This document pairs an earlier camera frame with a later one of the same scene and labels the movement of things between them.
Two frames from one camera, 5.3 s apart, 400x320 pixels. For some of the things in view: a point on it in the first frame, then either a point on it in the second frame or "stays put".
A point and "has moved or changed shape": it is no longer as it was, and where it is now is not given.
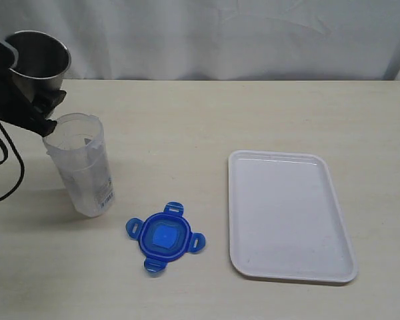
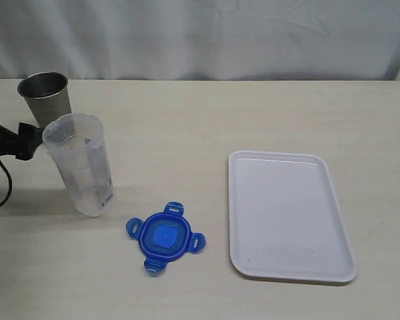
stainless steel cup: [43, 61] has moved or changed shape
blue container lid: [165, 237] stays put
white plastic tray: [286, 219] stays put
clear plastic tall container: [77, 147] stays put
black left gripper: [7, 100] → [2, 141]
